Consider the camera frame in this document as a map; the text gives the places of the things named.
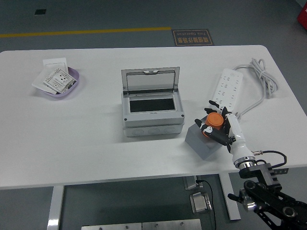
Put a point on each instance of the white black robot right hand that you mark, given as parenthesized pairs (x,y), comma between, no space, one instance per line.
(237,134)

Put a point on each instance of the orange cylinder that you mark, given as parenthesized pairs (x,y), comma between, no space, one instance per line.
(214,121)

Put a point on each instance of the grey electrical enclosure box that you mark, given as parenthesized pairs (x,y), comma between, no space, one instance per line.
(153,117)

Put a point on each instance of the transparent hinged box lid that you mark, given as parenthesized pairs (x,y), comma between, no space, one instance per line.
(124,79)

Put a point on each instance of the grey cube with round hole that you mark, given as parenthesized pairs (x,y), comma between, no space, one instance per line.
(199,146)

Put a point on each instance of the white power strip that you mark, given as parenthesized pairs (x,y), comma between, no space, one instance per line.
(227,83)

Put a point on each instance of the white table leg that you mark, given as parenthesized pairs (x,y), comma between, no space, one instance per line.
(55,208)
(230,187)

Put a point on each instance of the black table height controller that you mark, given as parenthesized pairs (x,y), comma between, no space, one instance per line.
(283,171)

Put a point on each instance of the silver metal foot block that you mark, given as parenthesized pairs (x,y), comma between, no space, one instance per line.
(200,203)

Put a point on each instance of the brown floor sign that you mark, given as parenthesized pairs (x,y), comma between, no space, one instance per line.
(192,38)

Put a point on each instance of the red object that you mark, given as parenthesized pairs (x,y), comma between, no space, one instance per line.
(302,15)

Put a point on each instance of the purple plastic tray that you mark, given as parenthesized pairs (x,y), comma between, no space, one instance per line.
(74,74)

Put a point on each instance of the yellow floor tape line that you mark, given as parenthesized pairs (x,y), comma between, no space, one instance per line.
(84,31)

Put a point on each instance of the socket panel in printed wrapper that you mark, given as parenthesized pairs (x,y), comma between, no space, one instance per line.
(58,80)

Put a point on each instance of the flat white plate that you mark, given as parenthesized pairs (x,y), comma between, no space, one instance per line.
(38,81)

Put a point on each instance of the black square floor cover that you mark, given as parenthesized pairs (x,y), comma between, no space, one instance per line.
(40,11)

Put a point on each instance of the grey metal bracket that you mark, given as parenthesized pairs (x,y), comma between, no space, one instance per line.
(189,183)

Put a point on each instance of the grey metal base plate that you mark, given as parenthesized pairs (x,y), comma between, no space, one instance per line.
(171,224)
(111,226)

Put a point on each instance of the white wall switch plate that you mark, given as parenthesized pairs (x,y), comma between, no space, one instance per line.
(55,62)

